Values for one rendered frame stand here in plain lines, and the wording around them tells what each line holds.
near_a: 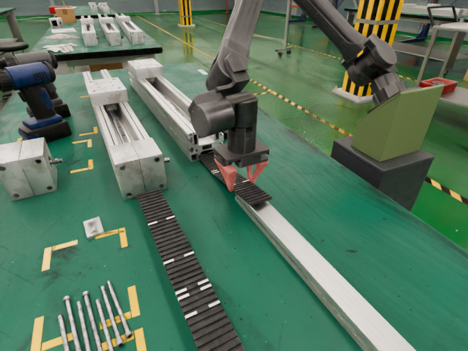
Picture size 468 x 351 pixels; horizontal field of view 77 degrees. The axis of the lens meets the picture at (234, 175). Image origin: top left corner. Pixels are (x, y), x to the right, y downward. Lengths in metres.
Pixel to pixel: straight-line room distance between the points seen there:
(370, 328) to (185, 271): 0.26
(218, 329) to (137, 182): 0.37
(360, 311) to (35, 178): 0.68
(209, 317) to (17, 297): 0.31
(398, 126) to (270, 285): 0.55
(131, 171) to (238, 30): 0.36
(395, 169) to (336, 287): 0.48
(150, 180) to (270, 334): 0.40
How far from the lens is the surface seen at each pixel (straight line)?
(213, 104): 0.51
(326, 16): 0.90
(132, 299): 0.51
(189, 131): 0.77
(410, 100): 0.85
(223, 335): 0.42
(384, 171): 0.85
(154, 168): 0.67
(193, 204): 0.65
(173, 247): 0.51
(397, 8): 3.97
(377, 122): 0.86
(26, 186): 0.79
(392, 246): 0.62
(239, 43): 0.62
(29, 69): 1.01
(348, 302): 0.47
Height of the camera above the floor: 1.18
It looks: 33 degrees down
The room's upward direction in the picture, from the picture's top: straight up
